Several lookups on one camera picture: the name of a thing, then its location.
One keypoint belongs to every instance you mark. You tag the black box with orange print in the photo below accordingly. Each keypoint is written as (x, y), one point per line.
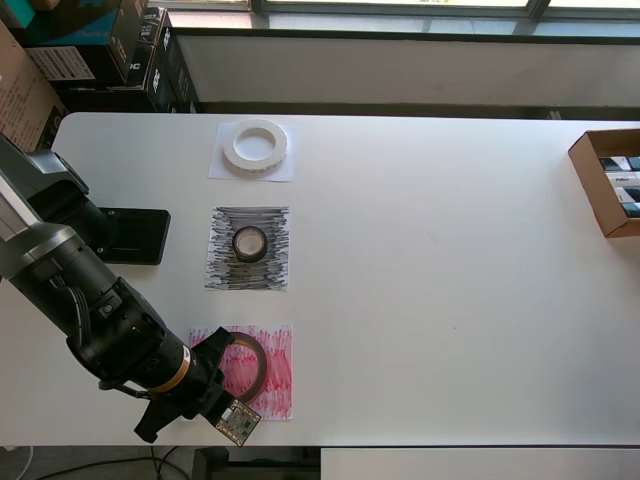
(135, 50)

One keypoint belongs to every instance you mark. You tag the black tape roll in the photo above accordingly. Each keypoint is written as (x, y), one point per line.
(249, 258)

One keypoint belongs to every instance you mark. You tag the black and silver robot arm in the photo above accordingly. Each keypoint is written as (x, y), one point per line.
(100, 310)

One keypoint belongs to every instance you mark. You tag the open shallow cardboard box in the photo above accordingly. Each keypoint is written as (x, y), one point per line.
(587, 165)

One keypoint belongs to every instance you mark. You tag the plain white paper sheet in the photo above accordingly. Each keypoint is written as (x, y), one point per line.
(217, 172)

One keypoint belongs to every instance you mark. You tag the red scribbled paper sheet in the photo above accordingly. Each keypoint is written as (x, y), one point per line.
(280, 390)

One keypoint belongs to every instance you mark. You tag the tall printed cardboard box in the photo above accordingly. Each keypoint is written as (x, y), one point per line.
(20, 100)

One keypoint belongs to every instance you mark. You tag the wrist camera board with bracket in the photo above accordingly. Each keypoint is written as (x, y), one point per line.
(239, 422)

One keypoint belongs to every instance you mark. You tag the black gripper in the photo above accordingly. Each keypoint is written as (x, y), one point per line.
(207, 350)

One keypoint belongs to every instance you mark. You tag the dark teal box white label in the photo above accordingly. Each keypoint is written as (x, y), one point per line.
(75, 25)

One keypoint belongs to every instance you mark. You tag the red tape roll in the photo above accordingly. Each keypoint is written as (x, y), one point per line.
(264, 367)

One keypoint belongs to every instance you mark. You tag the plain teal box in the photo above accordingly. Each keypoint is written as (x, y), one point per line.
(15, 12)

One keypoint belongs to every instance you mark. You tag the small black white carton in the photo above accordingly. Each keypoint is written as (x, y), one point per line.
(631, 210)
(620, 164)
(629, 196)

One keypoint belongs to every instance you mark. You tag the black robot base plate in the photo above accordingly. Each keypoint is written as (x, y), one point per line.
(145, 235)

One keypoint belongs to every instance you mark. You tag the black scribbled paper sheet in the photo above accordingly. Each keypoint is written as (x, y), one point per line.
(270, 280)

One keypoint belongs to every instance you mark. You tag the white tape roll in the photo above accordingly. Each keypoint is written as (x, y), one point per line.
(255, 167)

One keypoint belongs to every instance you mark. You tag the black box with white print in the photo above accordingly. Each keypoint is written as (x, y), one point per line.
(172, 75)

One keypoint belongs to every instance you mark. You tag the black table frame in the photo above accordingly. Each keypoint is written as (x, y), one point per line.
(210, 465)

